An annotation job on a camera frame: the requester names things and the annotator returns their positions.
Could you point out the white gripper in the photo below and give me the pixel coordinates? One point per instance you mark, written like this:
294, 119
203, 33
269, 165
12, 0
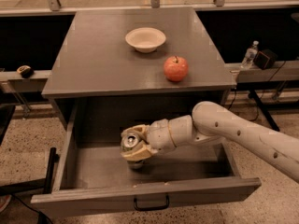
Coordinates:
159, 136

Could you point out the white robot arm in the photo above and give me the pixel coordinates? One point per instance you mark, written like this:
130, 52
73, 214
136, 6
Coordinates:
209, 122

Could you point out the open grey top drawer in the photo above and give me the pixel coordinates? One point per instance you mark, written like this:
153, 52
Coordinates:
93, 178

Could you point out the grey cabinet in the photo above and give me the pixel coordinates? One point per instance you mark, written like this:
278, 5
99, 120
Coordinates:
95, 60

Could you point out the red apple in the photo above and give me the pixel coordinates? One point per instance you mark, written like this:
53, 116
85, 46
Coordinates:
175, 68

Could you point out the white paper bowl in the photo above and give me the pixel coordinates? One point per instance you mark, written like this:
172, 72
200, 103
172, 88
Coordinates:
146, 39

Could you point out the clear water bottle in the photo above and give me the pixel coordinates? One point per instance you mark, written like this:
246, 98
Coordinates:
250, 55

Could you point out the black yellow tape measure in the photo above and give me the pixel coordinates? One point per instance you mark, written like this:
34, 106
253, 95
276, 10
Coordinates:
25, 71

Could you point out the small black box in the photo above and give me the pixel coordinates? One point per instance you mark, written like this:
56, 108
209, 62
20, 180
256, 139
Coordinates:
265, 59

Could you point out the grey side ledge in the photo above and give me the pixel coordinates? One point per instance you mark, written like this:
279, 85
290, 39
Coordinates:
13, 82

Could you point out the black drawer handle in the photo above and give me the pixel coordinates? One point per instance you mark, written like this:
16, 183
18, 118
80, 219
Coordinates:
144, 204

